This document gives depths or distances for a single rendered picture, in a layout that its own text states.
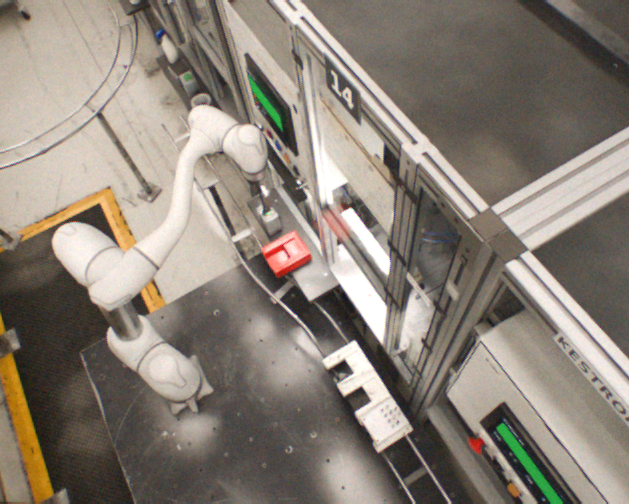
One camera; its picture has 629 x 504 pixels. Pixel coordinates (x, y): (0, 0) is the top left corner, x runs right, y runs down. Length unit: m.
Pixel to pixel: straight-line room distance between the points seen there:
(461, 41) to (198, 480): 1.72
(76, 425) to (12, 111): 2.48
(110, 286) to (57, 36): 3.69
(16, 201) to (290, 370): 2.49
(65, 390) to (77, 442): 0.30
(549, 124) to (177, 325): 1.74
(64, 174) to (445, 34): 3.20
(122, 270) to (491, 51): 1.06
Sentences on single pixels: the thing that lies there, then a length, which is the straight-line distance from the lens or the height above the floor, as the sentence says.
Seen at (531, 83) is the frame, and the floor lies 2.01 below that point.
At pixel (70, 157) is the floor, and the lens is 4.03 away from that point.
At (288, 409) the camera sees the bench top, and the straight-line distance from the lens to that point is 2.10.
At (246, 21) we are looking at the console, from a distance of 1.51.
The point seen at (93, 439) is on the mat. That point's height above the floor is 0.01.
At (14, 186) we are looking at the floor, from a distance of 4.10.
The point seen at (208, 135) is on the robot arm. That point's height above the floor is 1.50.
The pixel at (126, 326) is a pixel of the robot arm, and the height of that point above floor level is 1.07.
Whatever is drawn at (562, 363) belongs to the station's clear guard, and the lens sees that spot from 0.90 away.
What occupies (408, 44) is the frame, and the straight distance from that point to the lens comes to 1.10.
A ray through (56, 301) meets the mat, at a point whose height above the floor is 0.01.
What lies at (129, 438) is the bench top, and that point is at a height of 0.68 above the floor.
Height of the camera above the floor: 2.73
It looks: 62 degrees down
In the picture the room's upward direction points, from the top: 11 degrees counter-clockwise
